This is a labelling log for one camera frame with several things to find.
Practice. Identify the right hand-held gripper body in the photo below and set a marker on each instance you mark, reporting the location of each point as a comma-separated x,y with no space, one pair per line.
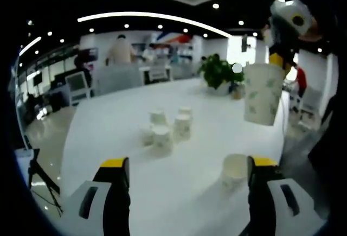
284,11

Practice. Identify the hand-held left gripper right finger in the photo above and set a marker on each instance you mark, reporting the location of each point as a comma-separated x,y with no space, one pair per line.
260,198

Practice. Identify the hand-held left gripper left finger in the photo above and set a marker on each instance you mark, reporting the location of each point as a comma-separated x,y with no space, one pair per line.
116,192

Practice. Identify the white paper cup green print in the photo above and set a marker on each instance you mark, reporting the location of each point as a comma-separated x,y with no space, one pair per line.
185,111
157,116
234,171
162,141
182,127

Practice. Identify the clear plastic cup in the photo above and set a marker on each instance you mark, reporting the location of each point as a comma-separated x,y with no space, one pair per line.
260,97

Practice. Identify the small brown container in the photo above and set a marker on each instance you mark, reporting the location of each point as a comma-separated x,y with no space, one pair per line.
237,92

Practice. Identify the green potted plant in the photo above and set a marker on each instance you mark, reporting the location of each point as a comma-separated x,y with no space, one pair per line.
217,70

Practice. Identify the white table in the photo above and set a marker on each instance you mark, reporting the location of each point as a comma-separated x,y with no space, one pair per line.
114,127

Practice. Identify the black tripod stand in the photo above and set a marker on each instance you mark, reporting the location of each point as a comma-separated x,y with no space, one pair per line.
32,169

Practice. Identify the white storage shelf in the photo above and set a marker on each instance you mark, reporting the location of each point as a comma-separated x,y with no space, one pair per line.
184,54

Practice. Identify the grey desk partition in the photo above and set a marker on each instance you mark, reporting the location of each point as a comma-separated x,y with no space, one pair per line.
116,80

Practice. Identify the white office chair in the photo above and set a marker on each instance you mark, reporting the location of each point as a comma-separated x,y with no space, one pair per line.
158,71

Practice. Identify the black monitor screen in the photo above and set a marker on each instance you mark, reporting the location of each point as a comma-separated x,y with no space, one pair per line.
38,78

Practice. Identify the curved ceiling strip light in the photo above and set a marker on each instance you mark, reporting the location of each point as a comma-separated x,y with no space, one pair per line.
135,14

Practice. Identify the black wall device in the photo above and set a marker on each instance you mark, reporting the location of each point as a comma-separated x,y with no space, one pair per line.
244,43

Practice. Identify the red blue wall graphic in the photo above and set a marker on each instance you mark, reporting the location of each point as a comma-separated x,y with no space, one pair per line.
176,38

